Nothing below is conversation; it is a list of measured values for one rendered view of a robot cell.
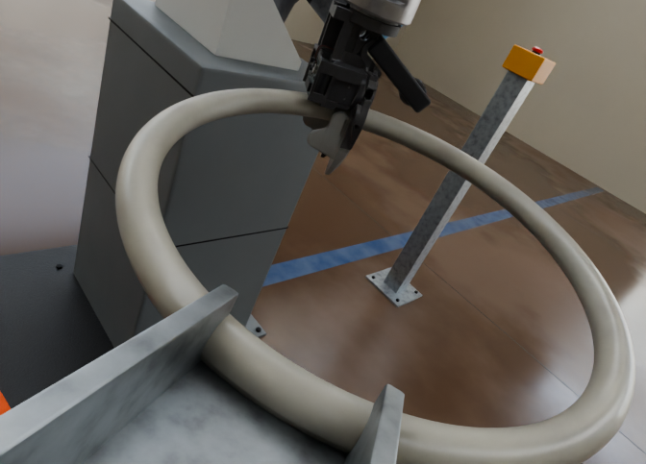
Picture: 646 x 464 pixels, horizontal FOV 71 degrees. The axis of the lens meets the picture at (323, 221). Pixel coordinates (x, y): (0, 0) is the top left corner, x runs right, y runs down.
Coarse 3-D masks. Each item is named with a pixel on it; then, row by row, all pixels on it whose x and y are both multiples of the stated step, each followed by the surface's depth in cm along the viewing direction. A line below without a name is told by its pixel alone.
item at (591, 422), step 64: (192, 128) 46; (384, 128) 62; (128, 192) 32; (512, 192) 58; (128, 256) 30; (576, 256) 50; (256, 384) 25; (320, 384) 25; (448, 448) 25; (512, 448) 26; (576, 448) 28
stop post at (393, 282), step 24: (528, 72) 150; (504, 96) 158; (480, 120) 165; (504, 120) 161; (480, 144) 166; (456, 192) 175; (432, 216) 183; (408, 240) 192; (432, 240) 188; (408, 264) 194; (384, 288) 199; (408, 288) 207
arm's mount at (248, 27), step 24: (168, 0) 100; (192, 0) 93; (216, 0) 87; (240, 0) 86; (264, 0) 89; (192, 24) 94; (216, 24) 88; (240, 24) 89; (264, 24) 92; (216, 48) 89; (240, 48) 92; (264, 48) 96; (288, 48) 99
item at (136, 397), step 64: (192, 320) 22; (64, 384) 15; (128, 384) 18; (192, 384) 24; (0, 448) 12; (64, 448) 15; (128, 448) 19; (192, 448) 21; (256, 448) 22; (320, 448) 25; (384, 448) 20
